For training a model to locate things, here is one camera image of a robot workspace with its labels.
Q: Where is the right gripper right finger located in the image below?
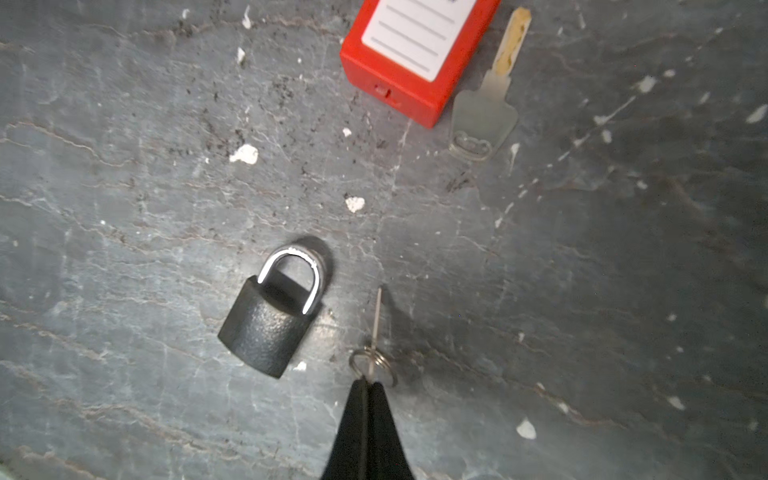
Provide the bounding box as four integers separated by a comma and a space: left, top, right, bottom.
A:
366, 382, 415, 480

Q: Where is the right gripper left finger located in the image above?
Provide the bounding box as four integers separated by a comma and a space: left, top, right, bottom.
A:
321, 379, 368, 480

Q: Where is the small key with ring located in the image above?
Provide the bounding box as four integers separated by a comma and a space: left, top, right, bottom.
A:
348, 287, 398, 388

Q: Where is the small black padlock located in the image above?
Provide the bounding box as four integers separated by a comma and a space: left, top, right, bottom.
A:
218, 243, 328, 379

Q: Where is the red padlock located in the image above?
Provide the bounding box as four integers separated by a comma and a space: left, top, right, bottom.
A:
340, 0, 500, 128

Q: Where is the silver padlock key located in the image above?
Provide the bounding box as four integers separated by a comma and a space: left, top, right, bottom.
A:
449, 7, 532, 161

